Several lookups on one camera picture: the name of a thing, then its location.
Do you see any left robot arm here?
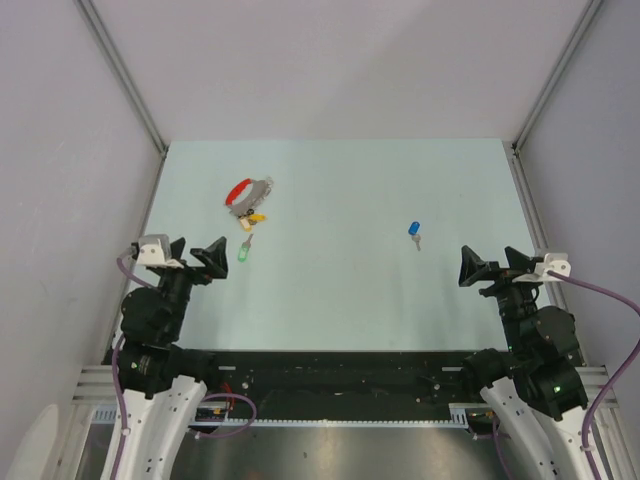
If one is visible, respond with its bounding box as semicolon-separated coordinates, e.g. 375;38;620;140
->
101;234;228;479

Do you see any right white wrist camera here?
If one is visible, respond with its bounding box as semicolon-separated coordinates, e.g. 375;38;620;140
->
514;253;572;283

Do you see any white cable duct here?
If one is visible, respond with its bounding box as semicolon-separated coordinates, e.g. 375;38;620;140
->
92;404;494;431

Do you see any right aluminium corner post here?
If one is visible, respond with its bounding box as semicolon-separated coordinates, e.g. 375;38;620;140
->
510;0;606;151

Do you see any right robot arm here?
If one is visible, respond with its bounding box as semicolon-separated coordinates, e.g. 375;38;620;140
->
458;246;607;479

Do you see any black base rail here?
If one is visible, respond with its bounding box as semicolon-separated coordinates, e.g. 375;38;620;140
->
207;351;481;423

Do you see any red handled metal key holder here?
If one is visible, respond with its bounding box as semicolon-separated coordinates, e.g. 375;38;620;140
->
224;177;273;218

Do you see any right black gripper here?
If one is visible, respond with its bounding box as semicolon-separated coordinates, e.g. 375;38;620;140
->
457;245;542;354

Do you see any aluminium corner post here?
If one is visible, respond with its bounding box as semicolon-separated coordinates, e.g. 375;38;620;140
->
510;0;606;151
73;0;169;156

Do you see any left aluminium corner post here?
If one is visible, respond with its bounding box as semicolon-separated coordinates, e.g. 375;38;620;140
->
73;0;169;156

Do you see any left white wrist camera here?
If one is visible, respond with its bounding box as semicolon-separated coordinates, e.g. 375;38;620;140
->
131;234;182;268

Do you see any key with green tag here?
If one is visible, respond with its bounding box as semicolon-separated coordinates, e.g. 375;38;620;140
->
237;234;253;263

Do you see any key with blue cap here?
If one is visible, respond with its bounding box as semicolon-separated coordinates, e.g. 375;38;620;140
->
408;221;421;251

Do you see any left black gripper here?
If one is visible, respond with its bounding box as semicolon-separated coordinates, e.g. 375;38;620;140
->
157;235;227;337

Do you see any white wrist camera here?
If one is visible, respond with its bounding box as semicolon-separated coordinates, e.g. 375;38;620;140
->
131;234;182;268
514;253;572;283

